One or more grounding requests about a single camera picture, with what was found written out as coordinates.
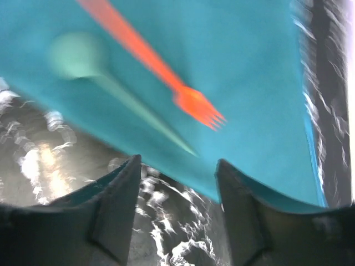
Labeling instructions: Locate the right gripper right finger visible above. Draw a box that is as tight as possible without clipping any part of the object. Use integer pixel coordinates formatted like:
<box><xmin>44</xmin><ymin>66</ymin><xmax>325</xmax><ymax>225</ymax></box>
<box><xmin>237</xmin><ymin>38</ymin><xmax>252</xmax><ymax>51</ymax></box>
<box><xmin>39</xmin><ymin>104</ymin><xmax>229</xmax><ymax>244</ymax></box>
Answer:
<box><xmin>216</xmin><ymin>159</ymin><xmax>354</xmax><ymax>265</ymax></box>

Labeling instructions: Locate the teal plastic spoon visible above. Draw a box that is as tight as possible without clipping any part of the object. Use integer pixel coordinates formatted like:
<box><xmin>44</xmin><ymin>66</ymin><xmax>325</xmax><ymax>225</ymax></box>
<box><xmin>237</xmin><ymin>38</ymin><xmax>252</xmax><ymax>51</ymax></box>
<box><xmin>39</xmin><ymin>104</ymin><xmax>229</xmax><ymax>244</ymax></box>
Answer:
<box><xmin>49</xmin><ymin>32</ymin><xmax>198</xmax><ymax>157</ymax></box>

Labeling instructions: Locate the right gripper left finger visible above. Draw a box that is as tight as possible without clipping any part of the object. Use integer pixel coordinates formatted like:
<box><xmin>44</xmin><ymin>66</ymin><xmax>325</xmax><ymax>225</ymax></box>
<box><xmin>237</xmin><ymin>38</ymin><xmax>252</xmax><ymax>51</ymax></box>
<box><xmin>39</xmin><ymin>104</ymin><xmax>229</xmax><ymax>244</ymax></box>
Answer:
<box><xmin>1</xmin><ymin>155</ymin><xmax>141</xmax><ymax>265</ymax></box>

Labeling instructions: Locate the orange plastic fork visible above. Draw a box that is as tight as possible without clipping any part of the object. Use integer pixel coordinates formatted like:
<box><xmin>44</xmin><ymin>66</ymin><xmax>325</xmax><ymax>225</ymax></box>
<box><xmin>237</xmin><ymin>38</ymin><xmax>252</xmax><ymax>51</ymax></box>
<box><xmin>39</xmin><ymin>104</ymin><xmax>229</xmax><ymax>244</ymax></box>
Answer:
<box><xmin>78</xmin><ymin>0</ymin><xmax>226</xmax><ymax>130</ymax></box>

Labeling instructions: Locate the teal cloth napkin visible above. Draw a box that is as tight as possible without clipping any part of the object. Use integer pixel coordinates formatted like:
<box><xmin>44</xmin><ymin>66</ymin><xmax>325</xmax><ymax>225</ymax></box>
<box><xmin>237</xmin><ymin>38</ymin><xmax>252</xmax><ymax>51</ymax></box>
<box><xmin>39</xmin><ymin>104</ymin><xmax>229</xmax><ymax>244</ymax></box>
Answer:
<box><xmin>1</xmin><ymin>1</ymin><xmax>327</xmax><ymax>207</ymax></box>

